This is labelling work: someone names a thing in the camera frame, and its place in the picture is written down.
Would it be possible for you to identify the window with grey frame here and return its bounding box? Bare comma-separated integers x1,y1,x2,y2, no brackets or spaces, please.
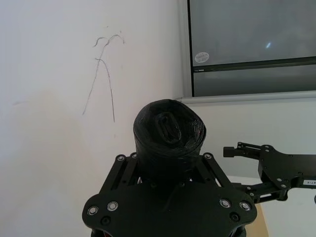
178,0,316,104

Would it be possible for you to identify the black plastic bag roll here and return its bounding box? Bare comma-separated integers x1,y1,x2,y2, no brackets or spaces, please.
133,98,207,188

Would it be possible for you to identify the round white window sticker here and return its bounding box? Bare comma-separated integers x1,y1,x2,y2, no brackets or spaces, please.
194,51,210,64

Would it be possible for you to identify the large cream plastic tray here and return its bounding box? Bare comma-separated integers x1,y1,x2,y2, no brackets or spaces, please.
255,204,270,237

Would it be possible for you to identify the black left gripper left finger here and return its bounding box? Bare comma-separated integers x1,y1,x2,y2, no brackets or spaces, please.
99,152,142,194

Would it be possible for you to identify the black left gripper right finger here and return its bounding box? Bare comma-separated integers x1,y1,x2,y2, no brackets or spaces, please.
192,152,233,189

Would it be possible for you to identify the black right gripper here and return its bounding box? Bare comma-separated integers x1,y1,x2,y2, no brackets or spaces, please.
223,142,316,204

